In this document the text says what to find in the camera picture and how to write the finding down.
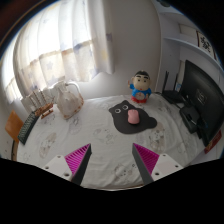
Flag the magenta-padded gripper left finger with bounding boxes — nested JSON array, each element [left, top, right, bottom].
[[41, 143, 92, 186]]

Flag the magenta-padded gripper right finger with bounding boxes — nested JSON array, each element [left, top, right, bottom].
[[131, 143, 184, 186]]

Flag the pink computer mouse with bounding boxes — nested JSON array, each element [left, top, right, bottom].
[[127, 108, 140, 125]]

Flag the black cat-shaped mouse pad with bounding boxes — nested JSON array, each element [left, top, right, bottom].
[[108, 99, 158, 135]]

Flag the white printed tablecloth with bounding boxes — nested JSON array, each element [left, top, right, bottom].
[[16, 93, 214, 189]]

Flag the black mechanical keyboard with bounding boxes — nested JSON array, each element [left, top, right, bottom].
[[17, 110, 40, 146]]

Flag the wooden model sailing ship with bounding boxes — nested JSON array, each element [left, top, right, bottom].
[[28, 88, 55, 120]]

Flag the red flat packet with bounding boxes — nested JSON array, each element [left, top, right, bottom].
[[203, 129, 223, 154]]

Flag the large white conch shell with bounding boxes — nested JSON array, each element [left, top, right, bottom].
[[54, 80, 85, 120]]

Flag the orange wooden chair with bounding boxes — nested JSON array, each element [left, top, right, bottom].
[[4, 110, 25, 144]]

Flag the black router with antennas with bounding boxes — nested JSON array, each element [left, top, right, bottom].
[[161, 70, 186, 105]]

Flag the cartoon boy figurine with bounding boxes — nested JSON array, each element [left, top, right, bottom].
[[128, 69, 153, 104]]

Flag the black computer monitor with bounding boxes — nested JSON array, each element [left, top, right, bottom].
[[179, 59, 224, 148]]

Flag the sheer white star-print curtain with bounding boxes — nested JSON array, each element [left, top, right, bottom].
[[3, 0, 116, 104]]

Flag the white wall shelf unit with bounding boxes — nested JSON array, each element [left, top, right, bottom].
[[156, 3, 224, 88]]

